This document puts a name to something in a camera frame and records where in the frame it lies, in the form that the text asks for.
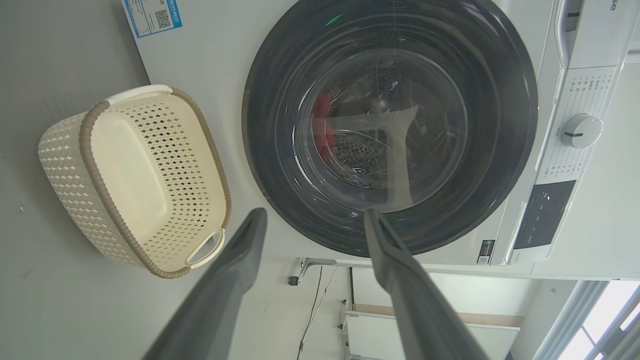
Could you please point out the white detergent drawer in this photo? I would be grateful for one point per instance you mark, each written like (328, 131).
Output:
(600, 35)

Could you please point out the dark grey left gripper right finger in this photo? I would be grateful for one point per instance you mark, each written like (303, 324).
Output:
(420, 310)

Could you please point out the white front-load washing machine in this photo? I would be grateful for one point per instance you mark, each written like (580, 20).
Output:
(210, 60)

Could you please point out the white window frame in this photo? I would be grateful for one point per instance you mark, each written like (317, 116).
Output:
(575, 310)

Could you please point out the metal foot bracket with caster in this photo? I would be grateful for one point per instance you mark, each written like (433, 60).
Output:
(312, 263)

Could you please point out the black washer display panel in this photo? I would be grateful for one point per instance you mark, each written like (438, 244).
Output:
(544, 215)

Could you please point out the dark round glass washer door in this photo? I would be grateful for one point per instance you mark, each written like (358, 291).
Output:
(280, 150)

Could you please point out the blue energy label sticker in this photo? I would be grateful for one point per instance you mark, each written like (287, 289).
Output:
(150, 17)

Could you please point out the red cloth garment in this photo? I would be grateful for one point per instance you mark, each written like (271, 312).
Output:
(324, 125)

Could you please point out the white low cabinet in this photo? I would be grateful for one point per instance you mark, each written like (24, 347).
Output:
(380, 335)

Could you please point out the cream perforated laundry basket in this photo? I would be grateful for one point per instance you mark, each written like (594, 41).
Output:
(130, 170)

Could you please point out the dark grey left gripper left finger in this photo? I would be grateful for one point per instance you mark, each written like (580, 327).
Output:
(220, 300)

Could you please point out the steel perforated washer drum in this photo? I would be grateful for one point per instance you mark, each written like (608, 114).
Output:
(367, 155)

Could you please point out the white round control knob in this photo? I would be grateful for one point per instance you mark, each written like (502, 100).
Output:
(581, 131)

